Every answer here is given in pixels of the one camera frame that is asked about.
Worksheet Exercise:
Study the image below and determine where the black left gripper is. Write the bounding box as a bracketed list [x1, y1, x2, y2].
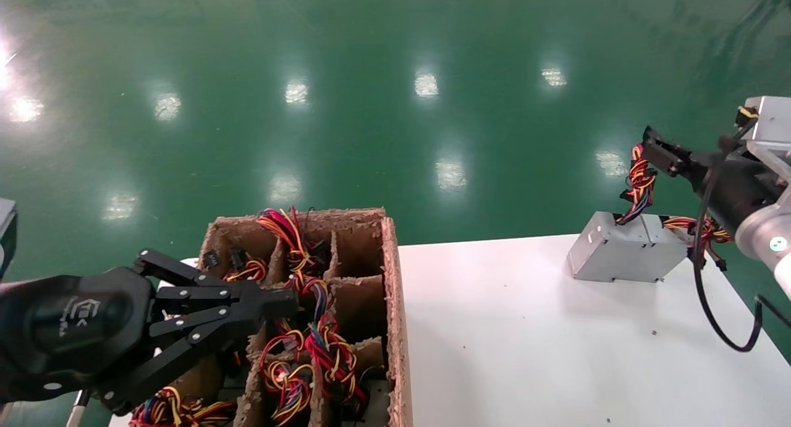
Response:
[0, 249, 300, 415]

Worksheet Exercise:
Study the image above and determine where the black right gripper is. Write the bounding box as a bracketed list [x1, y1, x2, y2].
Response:
[644, 126, 785, 236]

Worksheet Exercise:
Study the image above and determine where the power supply with wire bundle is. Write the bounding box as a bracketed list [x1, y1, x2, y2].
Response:
[203, 247, 269, 284]
[256, 208, 331, 276]
[643, 214, 735, 284]
[567, 143, 657, 284]
[306, 316, 366, 406]
[129, 387, 239, 427]
[260, 331, 313, 425]
[297, 276, 331, 338]

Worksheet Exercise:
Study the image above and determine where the wooden stump basket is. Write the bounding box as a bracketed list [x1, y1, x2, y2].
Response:
[124, 208, 413, 427]

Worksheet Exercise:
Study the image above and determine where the white tube trolley rack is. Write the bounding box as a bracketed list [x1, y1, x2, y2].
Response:
[65, 389, 92, 427]

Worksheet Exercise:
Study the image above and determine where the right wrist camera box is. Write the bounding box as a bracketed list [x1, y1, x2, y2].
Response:
[735, 95, 791, 184]

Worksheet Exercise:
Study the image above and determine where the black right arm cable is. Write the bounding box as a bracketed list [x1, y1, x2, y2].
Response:
[691, 137, 791, 353]

